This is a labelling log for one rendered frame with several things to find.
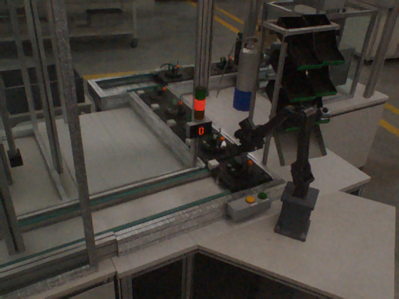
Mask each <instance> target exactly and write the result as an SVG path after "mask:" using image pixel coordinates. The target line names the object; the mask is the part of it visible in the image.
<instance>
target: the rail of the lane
mask: <svg viewBox="0 0 399 299"><path fill-rule="evenodd" d="M286 183H287V182H285V181H284V180H283V179H282V178H278V179H275V180H273V181H271V182H265V183H263V184H259V183H258V182H257V183H255V184H252V185H249V188H248V189H245V190H242V191H240V192H237V193H234V194H229V195H227V196H223V197H222V198H219V199H215V200H214V201H208V202H205V203H203V204H200V205H197V206H194V207H190V208H188V209H184V210H182V211H179V212H177V213H174V214H169V215H167V216H164V217H161V218H158V219H153V220H152V221H148V222H146V223H143V224H141V225H138V226H133V227H130V228H128V229H125V230H122V231H119V232H115V233H114V236H115V237H116V245H117V252H118V257H122V256H125V255H128V254H129V253H132V252H135V251H139V250H141V249H144V248H147V247H148V246H152V245H155V244H158V243H161V242H163V241H166V240H168V239H170V238H175V237H177V236H180V235H183V234H185V233H187V232H191V231H194V230H197V229H199V228H202V227H203V226H209V225H210V224H213V223H215V222H218V221H221V220H225V219H228V218H229V217H230V215H229V214H228V213H227V207H228V203H229V202H231V201H236V200H238V199H241V198H244V197H246V196H249V195H252V194H257V193H259V192H262V191H264V192H265V193H266V194H268V195H269V196H270V197H271V202H273V201H278V200H280V199H281V195H282V194H283V192H284V188H285V186H286Z"/></svg>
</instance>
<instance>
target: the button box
mask: <svg viewBox="0 0 399 299"><path fill-rule="evenodd" d="M262 192H264V191H262ZM259 193H260V192H259ZM259 193H257V194H252V195H249V196H252V197H254V202H253V203H249V202H247V196H246V197H244V198H241V199H238V200H236V201H231V202H229V203H228V207H227V213H228V214H229V215H230V217H231V218H232V219H233V220H234V221H236V220H240V219H243V218H245V217H247V216H251V215H252V214H257V213H259V212H261V211H264V210H266V209H269V208H271V197H270V196H269V195H268V194H266V193H265V192H264V193H265V194H266V198H265V199H260V198H259V196H258V195H259Z"/></svg>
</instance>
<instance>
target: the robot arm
mask: <svg viewBox="0 0 399 299"><path fill-rule="evenodd" d="M287 118H289V119H290V120H293V121H296V126H297V127H298V129H299V133H298V142H297V151H296V162H294V163H291V170H290V172H291V176H292V179H293V184H294V185H296V188H295V189H294V191H293V193H292V196H295V197H297V198H300V199H303V200H307V198H308V195H309V184H310V183H311V182H314V180H315V177H314V175H313V174H312V172H311V165H310V163H309V141H310V134H311V128H312V127H313V126H314V123H315V119H316V111H315V110H314V109H313V108H312V107H295V106H292V105H290V106H287V107H284V108H283V109H282V111H280V112H279V113H277V115H275V116H274V117H273V118H272V119H271V120H270V121H268V122H267V123H265V124H264V125H254V123H253V122H252V119H251V118H250V117H247V118H246V119H243V120H242V121H240V123H239V125H240V127H241V129H239V130H237V131H236V132H234V137H235V138H239V139H240V141H239V143H240V145H239V147H238V145H236V144H232V145H228V150H229V153H230V155H231V157H238V156H240V155H241V153H242V151H245V152H253V151H255V147H257V149H256V150H260V149H262V148H263V146H264V145H265V141H264V139H263V138H265V137H268V136H270V135H271V134H272V132H273V131H274V129H275V128H276V127H277V125H280V124H281V123H282V122H283V121H284V120H285V119H287ZM249 133H251V134H250V135H249Z"/></svg>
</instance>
